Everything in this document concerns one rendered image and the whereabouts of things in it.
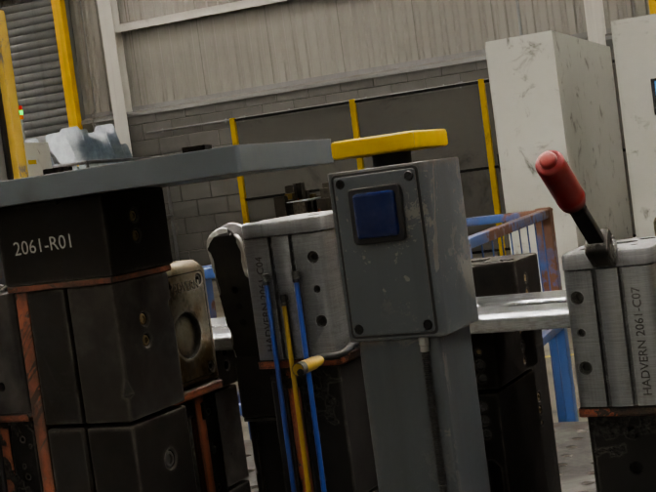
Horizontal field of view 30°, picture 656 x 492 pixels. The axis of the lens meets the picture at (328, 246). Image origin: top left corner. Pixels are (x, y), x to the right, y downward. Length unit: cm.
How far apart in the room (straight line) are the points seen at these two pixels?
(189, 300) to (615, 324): 40
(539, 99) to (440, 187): 832
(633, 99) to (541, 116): 66
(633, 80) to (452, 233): 826
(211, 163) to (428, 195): 14
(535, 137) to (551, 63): 54
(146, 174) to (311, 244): 20
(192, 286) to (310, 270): 17
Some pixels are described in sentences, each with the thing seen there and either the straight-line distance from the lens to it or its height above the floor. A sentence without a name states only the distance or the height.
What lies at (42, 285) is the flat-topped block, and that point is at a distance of 93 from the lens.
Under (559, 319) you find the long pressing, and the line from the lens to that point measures 104.
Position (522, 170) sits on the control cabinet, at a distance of 914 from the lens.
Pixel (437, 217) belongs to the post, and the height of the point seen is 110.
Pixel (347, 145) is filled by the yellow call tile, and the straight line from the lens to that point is 79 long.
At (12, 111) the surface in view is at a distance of 514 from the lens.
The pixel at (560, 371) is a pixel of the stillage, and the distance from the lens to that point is 418.
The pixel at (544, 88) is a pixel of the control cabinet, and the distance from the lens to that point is 910.
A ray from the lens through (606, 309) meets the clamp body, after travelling 91.
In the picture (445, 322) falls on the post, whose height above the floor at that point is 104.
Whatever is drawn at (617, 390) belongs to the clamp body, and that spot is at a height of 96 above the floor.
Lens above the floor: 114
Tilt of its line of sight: 3 degrees down
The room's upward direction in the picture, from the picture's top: 8 degrees counter-clockwise
